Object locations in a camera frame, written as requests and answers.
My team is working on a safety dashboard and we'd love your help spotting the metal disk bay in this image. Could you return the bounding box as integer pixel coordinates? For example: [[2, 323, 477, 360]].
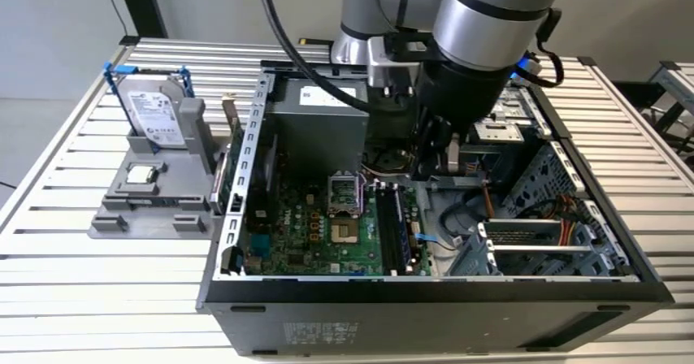
[[477, 217, 609, 278]]

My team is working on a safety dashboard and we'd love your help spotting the green Dell motherboard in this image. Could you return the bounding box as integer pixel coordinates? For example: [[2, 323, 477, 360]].
[[244, 172, 436, 278]]

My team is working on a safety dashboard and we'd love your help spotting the yellow white wire bundle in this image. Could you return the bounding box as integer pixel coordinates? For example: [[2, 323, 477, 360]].
[[362, 164, 414, 180]]

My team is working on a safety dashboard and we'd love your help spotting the silver power supply box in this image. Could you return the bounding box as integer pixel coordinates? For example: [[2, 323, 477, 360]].
[[268, 76, 376, 180]]

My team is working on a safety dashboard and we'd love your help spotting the aluminium side table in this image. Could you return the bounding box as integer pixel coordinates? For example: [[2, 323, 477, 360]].
[[645, 61, 694, 154]]

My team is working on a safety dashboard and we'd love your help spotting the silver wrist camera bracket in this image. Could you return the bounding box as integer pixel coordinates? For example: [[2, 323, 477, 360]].
[[366, 34, 430, 97]]

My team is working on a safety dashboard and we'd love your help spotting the blue board connector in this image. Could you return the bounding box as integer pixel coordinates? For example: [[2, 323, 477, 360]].
[[249, 236, 273, 258]]

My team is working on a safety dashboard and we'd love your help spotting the open black PC case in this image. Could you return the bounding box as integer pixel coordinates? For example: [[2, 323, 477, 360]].
[[194, 57, 677, 359]]

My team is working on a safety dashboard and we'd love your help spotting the CPU socket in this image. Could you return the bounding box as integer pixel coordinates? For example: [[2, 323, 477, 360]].
[[330, 217, 362, 245]]

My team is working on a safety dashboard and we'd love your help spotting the black looped camera cable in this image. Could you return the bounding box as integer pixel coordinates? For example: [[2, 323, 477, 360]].
[[509, 8, 567, 89]]

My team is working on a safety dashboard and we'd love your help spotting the grey plastic parts rack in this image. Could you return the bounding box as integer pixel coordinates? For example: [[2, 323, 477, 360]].
[[89, 97, 228, 241]]

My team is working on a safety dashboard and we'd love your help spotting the metal socket cover frame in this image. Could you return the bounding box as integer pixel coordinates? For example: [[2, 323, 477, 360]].
[[328, 170, 364, 219]]

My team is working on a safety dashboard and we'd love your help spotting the black case fan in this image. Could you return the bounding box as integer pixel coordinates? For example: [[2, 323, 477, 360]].
[[246, 134, 284, 229]]

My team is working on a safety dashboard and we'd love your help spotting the orange red wire bundle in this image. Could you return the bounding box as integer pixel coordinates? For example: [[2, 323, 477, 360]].
[[556, 194, 581, 248]]

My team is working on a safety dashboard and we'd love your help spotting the black RAM slot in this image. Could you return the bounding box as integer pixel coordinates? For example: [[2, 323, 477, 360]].
[[388, 183, 406, 275], [374, 183, 393, 275], [381, 183, 400, 275]]

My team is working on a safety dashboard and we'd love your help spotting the thin wire locking lever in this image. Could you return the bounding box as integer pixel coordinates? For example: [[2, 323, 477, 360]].
[[356, 171, 366, 219]]

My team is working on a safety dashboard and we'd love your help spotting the green graphics card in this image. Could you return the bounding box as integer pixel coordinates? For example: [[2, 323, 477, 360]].
[[209, 91, 246, 215]]

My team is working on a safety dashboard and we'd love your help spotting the hard disk in blue carrier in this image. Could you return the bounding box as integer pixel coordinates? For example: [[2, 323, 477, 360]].
[[102, 63, 197, 152]]

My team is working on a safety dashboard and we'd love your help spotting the black vertical post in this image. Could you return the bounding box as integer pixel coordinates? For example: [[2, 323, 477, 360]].
[[114, 0, 170, 42]]

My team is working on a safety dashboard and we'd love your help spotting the silver CPU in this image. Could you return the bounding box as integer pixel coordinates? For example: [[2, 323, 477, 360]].
[[125, 164, 159, 185]]

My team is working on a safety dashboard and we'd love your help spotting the RAM stick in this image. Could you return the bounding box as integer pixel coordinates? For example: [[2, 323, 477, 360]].
[[394, 184, 414, 271]]

